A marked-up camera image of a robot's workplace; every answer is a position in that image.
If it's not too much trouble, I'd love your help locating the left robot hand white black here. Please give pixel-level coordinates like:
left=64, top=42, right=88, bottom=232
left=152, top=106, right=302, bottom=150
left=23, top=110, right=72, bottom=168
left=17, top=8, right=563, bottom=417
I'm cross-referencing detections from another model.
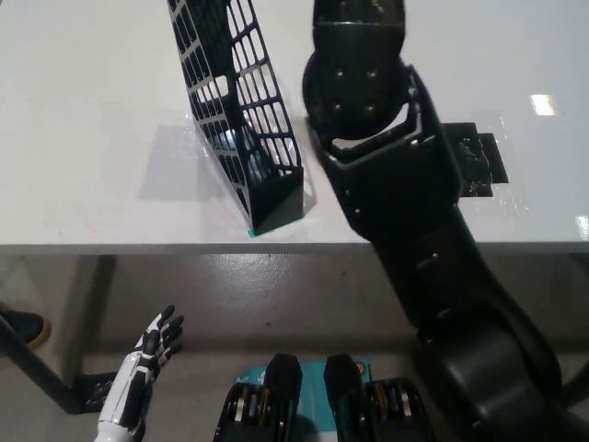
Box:
left=98, top=303, right=185, bottom=430

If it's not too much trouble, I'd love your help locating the black lattice file shelf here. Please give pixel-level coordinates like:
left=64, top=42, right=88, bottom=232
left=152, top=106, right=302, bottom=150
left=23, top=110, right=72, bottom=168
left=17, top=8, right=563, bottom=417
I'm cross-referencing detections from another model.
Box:
left=166, top=0, right=306, bottom=234

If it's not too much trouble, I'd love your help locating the black metal table leg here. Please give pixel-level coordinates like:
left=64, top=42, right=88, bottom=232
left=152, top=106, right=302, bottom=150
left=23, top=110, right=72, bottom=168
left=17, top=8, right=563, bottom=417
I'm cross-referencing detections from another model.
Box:
left=0, top=317, right=117, bottom=414

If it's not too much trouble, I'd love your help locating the black shoe tan sole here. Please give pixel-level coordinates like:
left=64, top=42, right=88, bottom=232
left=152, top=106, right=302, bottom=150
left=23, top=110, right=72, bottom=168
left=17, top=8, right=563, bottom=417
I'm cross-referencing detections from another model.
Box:
left=0, top=307, right=53, bottom=352

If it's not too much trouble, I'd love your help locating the black tape patch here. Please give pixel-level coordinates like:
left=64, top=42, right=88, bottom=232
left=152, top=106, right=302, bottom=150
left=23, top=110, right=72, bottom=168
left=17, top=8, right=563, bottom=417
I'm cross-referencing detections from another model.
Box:
left=440, top=121, right=510, bottom=200

